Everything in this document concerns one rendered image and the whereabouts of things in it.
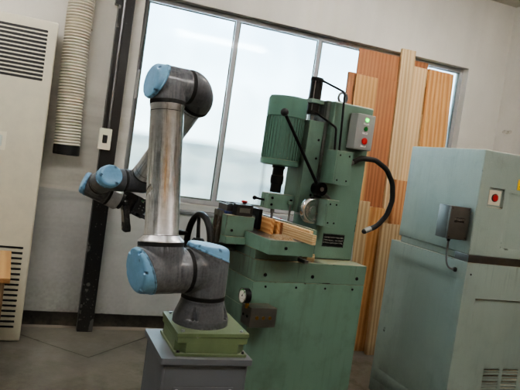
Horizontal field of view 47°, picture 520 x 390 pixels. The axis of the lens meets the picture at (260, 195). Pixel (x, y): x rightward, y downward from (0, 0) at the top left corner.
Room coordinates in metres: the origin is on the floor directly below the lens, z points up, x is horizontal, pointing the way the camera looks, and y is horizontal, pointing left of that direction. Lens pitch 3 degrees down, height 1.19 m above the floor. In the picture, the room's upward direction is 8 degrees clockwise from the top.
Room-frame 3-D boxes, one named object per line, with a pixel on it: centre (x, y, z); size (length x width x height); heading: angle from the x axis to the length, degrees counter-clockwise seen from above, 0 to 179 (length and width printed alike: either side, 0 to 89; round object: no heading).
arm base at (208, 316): (2.02, 0.14, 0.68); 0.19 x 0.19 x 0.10
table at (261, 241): (2.64, 0.02, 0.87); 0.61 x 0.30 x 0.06; 28
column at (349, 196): (2.84, -0.32, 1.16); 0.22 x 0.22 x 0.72; 28
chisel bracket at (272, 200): (2.71, -0.08, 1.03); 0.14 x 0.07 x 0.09; 118
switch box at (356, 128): (2.73, -0.41, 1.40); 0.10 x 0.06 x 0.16; 118
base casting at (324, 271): (2.76, -0.17, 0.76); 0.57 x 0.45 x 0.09; 118
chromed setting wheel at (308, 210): (2.66, -0.24, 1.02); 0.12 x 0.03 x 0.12; 118
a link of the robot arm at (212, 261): (2.01, 0.15, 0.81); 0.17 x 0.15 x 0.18; 127
